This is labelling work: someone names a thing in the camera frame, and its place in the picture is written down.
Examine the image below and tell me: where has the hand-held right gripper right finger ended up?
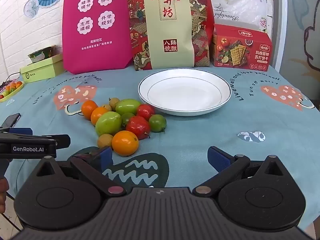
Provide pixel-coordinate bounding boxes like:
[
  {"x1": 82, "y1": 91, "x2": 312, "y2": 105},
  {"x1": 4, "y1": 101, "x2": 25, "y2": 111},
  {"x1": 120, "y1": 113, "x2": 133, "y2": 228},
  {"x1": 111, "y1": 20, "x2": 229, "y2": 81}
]
[{"x1": 192, "y1": 146, "x2": 287, "y2": 197}]

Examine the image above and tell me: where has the orange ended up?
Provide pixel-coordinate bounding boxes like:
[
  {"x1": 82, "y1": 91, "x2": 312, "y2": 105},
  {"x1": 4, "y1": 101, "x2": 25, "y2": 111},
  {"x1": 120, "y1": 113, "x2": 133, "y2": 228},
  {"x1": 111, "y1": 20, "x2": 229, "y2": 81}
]
[
  {"x1": 81, "y1": 100, "x2": 98, "y2": 120},
  {"x1": 112, "y1": 130, "x2": 139, "y2": 156},
  {"x1": 90, "y1": 107, "x2": 108, "y2": 125}
]

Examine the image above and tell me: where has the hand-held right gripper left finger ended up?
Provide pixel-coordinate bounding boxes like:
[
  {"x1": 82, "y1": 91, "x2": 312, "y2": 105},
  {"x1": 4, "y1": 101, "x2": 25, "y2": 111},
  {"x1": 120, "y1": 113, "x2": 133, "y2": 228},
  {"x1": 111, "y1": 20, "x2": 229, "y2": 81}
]
[{"x1": 31, "y1": 146, "x2": 127, "y2": 197}]

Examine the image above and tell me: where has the light blue printed tablecloth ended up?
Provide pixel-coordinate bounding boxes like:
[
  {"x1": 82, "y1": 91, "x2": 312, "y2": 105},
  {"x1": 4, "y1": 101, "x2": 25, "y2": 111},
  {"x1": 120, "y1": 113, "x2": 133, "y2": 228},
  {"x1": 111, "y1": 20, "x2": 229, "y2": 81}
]
[{"x1": 0, "y1": 65, "x2": 320, "y2": 233}]

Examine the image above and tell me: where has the small green round fruit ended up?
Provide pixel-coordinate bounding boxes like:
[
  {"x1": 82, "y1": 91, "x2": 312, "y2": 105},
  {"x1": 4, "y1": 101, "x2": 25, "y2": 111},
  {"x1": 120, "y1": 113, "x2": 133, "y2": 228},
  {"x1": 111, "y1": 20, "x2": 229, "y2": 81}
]
[
  {"x1": 121, "y1": 113, "x2": 135, "y2": 128},
  {"x1": 149, "y1": 114, "x2": 167, "y2": 133}
]

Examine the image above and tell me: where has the green paper bowl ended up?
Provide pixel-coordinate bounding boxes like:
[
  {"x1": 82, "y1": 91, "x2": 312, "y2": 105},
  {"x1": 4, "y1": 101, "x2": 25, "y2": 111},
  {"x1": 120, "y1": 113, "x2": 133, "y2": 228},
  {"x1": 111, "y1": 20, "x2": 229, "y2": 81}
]
[{"x1": 27, "y1": 45, "x2": 57, "y2": 63}]

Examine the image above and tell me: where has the person's left hand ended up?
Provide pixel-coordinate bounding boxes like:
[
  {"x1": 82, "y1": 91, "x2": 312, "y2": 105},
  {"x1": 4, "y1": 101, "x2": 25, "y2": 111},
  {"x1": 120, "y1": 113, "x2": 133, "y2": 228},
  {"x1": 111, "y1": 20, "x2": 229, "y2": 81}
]
[{"x1": 0, "y1": 179, "x2": 10, "y2": 214}]

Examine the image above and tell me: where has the black cable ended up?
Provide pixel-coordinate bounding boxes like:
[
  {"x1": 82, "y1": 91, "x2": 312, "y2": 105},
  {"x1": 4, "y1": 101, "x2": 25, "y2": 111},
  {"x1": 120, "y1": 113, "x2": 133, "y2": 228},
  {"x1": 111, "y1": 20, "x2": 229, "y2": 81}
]
[{"x1": 0, "y1": 72, "x2": 22, "y2": 87}]

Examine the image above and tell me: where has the yellow tray of small fruits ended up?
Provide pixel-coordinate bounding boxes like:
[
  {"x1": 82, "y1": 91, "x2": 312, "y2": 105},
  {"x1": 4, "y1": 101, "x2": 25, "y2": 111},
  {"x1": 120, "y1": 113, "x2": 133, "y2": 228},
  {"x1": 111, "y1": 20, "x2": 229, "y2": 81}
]
[{"x1": 0, "y1": 81, "x2": 25, "y2": 102}]

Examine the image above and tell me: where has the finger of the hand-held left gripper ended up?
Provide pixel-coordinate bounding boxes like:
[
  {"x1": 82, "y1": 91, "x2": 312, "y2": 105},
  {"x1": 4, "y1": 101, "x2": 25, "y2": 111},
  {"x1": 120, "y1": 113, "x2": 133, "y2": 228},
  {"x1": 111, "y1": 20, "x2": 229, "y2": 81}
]
[
  {"x1": 46, "y1": 134, "x2": 71, "y2": 148},
  {"x1": 0, "y1": 127, "x2": 32, "y2": 135}
]

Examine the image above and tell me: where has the pale green box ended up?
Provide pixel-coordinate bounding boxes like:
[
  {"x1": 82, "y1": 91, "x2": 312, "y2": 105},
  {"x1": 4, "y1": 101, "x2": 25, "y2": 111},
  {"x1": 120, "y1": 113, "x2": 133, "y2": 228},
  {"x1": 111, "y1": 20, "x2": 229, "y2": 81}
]
[{"x1": 20, "y1": 54, "x2": 64, "y2": 83}]

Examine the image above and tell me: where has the small blue fan wall decal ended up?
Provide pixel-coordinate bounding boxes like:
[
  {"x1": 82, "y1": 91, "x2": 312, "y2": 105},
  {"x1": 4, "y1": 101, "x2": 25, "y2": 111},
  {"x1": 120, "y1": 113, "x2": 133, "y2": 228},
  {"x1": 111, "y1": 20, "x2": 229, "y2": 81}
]
[{"x1": 24, "y1": 0, "x2": 39, "y2": 18}]

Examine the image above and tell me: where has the large green jujube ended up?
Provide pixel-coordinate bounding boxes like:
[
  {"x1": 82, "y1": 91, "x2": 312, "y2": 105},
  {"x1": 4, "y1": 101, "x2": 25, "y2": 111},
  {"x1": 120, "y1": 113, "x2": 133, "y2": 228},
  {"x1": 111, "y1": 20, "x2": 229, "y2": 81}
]
[
  {"x1": 95, "y1": 111, "x2": 122, "y2": 136},
  {"x1": 115, "y1": 99, "x2": 142, "y2": 116}
]

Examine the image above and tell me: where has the pink tote bag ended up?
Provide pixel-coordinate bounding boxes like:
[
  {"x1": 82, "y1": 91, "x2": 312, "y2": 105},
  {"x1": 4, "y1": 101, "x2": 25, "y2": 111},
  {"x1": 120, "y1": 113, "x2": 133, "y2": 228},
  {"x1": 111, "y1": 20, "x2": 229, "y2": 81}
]
[{"x1": 62, "y1": 0, "x2": 133, "y2": 75}]

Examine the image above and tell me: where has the black phone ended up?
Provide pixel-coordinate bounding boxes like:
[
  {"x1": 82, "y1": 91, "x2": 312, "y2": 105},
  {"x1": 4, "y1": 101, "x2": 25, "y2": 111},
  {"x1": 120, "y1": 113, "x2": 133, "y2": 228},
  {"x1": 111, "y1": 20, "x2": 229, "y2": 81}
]
[{"x1": 0, "y1": 113, "x2": 21, "y2": 128}]

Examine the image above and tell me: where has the red printed gift bag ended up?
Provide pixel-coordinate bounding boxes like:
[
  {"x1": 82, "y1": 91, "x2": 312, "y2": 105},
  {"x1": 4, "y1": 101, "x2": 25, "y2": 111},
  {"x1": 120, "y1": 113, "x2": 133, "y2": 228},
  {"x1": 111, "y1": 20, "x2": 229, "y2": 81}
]
[{"x1": 126, "y1": 0, "x2": 215, "y2": 71}]

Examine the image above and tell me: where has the white door frame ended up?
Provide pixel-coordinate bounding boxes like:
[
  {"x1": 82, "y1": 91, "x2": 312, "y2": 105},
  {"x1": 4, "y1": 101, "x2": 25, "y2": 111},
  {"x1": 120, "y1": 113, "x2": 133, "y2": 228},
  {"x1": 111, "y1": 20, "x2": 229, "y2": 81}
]
[{"x1": 271, "y1": 0, "x2": 294, "y2": 71}]

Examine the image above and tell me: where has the white floral bag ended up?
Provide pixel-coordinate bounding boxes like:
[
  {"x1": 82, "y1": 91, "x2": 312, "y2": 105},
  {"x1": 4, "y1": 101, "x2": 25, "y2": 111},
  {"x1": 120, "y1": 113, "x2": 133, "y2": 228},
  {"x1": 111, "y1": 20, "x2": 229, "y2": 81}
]
[{"x1": 206, "y1": 0, "x2": 273, "y2": 33}]

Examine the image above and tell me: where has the red tomato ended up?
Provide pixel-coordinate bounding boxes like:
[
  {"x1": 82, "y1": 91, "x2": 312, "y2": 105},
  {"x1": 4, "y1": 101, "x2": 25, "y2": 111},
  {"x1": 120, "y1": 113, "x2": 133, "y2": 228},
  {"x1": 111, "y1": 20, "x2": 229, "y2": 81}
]
[
  {"x1": 125, "y1": 116, "x2": 151, "y2": 140},
  {"x1": 136, "y1": 104, "x2": 156, "y2": 121}
]

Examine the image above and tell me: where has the white plate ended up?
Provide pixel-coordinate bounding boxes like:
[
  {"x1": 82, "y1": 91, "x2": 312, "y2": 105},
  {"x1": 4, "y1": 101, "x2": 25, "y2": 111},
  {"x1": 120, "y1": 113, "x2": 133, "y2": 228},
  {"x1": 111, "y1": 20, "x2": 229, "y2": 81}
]
[{"x1": 138, "y1": 68, "x2": 232, "y2": 116}]

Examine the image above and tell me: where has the red cracker box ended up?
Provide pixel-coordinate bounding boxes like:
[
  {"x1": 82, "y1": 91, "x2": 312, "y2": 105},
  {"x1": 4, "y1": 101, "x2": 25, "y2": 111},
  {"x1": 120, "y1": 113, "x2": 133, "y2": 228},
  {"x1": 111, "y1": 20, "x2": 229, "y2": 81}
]
[{"x1": 212, "y1": 24, "x2": 272, "y2": 72}]

